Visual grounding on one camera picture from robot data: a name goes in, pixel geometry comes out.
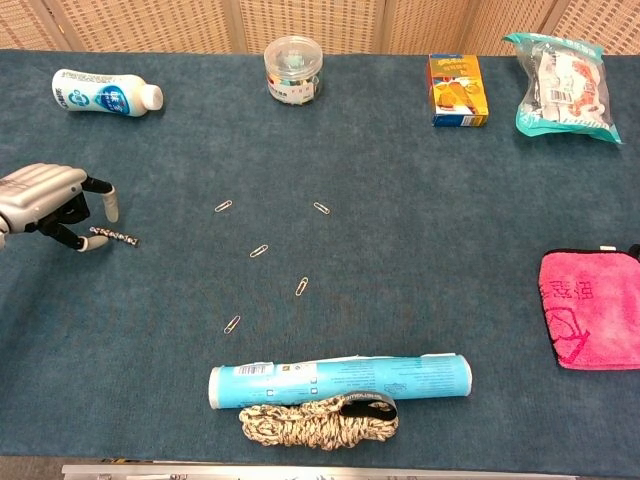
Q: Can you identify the pink towel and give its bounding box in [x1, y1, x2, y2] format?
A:
[538, 244, 640, 372]

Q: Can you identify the small metal bead bar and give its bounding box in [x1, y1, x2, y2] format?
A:
[89, 226, 141, 248]

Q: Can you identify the light blue rolled tube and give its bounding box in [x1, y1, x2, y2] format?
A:
[208, 353, 474, 410]

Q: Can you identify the woven folding screen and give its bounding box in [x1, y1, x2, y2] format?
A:
[0, 0, 640, 56]

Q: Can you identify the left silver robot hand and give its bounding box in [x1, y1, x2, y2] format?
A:
[0, 162, 120, 254]

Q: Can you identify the yellow carton box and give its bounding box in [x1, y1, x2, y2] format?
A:
[426, 53, 490, 128]

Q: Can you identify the braided beige rope bundle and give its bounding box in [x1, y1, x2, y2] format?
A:
[237, 394, 400, 452]

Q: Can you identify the teal table cloth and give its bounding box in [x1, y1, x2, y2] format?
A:
[0, 48, 640, 476]

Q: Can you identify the white milk bottle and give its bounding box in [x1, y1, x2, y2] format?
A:
[51, 68, 165, 120]

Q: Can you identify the aluminium frame rail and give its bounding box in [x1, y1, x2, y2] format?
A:
[61, 462, 579, 480]

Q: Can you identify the clear plastic clip jar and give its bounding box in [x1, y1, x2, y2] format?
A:
[263, 35, 325, 107]

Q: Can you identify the teal snack bag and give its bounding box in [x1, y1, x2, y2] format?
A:
[502, 32, 625, 146]

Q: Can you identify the black rope strap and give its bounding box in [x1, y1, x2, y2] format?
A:
[339, 391, 400, 422]

